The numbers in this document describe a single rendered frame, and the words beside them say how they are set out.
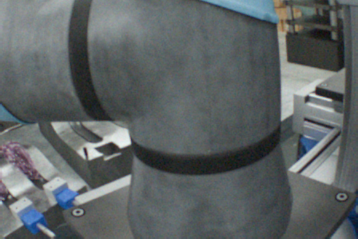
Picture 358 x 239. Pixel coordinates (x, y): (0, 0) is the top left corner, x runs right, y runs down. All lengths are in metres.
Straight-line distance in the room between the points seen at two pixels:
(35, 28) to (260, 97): 0.16
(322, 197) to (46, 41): 0.28
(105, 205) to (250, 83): 0.21
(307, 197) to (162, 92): 0.19
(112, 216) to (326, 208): 0.21
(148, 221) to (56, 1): 0.18
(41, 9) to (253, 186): 0.19
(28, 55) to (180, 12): 0.11
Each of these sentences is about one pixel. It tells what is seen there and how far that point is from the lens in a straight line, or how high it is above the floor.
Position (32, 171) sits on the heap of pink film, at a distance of 0.83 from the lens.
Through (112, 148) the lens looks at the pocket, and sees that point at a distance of 0.86.
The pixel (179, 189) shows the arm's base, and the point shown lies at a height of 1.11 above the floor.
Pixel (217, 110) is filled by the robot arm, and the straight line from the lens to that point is 0.21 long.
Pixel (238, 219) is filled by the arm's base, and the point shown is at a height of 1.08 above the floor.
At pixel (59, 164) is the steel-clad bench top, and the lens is 1.00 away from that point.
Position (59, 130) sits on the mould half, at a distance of 0.98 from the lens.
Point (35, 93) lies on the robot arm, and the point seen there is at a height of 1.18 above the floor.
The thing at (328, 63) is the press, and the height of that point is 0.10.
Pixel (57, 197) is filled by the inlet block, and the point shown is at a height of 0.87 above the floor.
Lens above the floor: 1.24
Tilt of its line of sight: 20 degrees down
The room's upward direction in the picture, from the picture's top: 6 degrees counter-clockwise
